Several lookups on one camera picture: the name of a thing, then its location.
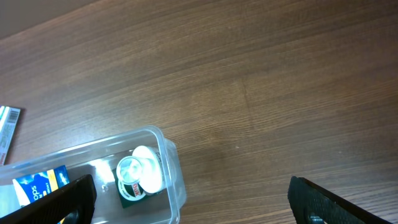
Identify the green square small box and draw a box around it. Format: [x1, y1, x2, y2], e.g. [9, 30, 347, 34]
[112, 169, 162, 208]

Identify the white blue Panadol box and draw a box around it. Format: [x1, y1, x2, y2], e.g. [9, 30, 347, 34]
[0, 105, 21, 166]

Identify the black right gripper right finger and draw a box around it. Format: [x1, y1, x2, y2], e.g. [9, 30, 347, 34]
[287, 176, 389, 224]

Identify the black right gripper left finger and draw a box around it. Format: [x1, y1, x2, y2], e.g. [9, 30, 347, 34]
[1, 174, 96, 224]

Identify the white bottle clear cap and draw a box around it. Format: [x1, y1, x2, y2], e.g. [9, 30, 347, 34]
[116, 146, 166, 194]

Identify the clear plastic container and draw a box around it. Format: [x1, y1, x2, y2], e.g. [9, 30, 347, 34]
[1, 126, 187, 223]

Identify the blue yellow VapoDrops box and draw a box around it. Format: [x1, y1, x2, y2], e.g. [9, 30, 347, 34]
[12, 165, 70, 207]

